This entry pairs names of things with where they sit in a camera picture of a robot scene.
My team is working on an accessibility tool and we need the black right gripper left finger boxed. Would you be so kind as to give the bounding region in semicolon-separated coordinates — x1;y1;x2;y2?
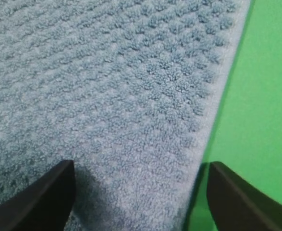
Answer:
0;160;76;231

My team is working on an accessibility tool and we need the blue waffle-weave towel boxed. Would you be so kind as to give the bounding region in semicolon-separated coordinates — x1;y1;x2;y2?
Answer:
0;0;251;231

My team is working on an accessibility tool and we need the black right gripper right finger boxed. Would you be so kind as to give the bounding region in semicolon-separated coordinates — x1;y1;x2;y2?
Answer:
207;162;282;231

